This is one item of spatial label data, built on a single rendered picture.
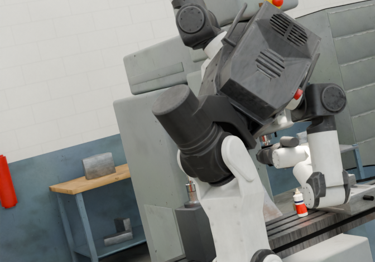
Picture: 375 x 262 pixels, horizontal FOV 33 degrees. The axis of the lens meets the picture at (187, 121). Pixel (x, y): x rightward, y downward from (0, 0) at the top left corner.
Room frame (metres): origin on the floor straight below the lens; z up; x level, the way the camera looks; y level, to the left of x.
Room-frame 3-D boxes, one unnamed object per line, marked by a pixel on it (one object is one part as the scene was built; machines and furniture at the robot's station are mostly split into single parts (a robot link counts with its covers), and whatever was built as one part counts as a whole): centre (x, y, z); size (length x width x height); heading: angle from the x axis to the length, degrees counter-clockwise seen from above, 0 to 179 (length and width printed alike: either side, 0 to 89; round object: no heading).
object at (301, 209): (2.42, -0.35, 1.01); 0.04 x 0.04 x 0.11
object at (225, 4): (2.37, -0.26, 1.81); 0.47 x 0.26 x 0.16; 28
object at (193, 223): (2.21, 0.00, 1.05); 0.22 x 0.12 x 0.20; 126
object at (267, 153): (2.27, -0.29, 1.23); 0.13 x 0.12 x 0.10; 103
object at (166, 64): (2.80, -0.04, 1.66); 0.80 x 0.23 x 0.20; 28
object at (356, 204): (2.44, -0.50, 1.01); 0.35 x 0.15 x 0.11; 25
